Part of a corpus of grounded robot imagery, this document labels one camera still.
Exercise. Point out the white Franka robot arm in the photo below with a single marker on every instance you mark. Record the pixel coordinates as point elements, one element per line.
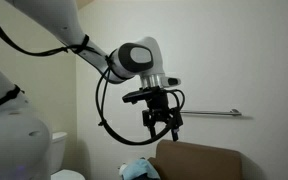
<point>34,20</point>

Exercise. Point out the light blue towel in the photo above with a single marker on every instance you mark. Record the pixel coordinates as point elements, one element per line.
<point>139,170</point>

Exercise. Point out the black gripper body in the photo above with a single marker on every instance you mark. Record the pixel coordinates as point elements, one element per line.
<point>158,106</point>

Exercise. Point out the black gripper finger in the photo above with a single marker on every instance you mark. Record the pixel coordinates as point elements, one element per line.
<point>175,134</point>
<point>153,130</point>

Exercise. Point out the cardboard box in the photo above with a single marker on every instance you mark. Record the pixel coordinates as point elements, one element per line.
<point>197,163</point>

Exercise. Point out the metal wall grab bar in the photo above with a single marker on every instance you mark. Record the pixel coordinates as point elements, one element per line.
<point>214,113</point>

